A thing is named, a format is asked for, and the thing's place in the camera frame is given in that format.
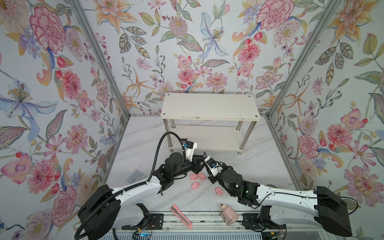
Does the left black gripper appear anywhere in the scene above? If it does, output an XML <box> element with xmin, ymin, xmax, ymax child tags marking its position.
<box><xmin>171</xmin><ymin>156</ymin><xmax>211</xmax><ymax>180</ymax></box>

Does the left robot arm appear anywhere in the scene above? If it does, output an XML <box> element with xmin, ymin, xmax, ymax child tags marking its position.
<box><xmin>74</xmin><ymin>138</ymin><xmax>207</xmax><ymax>240</ymax></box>

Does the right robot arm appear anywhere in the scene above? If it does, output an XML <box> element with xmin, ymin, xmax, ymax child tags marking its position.
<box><xmin>206</xmin><ymin>160</ymin><xmax>353</xmax><ymax>237</ymax></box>

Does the white two-tier shelf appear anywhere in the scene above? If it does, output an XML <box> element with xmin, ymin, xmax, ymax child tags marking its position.
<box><xmin>161</xmin><ymin>93</ymin><xmax>261</xmax><ymax>155</ymax></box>

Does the pink pig toy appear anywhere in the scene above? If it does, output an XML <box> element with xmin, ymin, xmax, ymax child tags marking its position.
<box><xmin>215</xmin><ymin>188</ymin><xmax>224</xmax><ymax>195</ymax></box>

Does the pink toy cluster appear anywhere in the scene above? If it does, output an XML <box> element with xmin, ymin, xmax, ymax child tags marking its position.
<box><xmin>190</xmin><ymin>173</ymin><xmax>207</xmax><ymax>180</ymax></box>

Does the small pink toy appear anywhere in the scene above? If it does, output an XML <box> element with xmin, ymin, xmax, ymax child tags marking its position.
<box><xmin>191</xmin><ymin>182</ymin><xmax>200</xmax><ymax>190</ymax></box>

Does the pink glue bottle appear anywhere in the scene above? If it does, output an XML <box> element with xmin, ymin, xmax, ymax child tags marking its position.
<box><xmin>221</xmin><ymin>204</ymin><xmax>239</xmax><ymax>226</ymax></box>

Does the pink utility knife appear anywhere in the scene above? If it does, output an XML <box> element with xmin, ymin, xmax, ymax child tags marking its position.
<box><xmin>170</xmin><ymin>204</ymin><xmax>193</xmax><ymax>229</ymax></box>

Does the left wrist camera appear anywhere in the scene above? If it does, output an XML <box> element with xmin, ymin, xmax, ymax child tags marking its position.
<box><xmin>183</xmin><ymin>139</ymin><xmax>198</xmax><ymax>162</ymax></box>

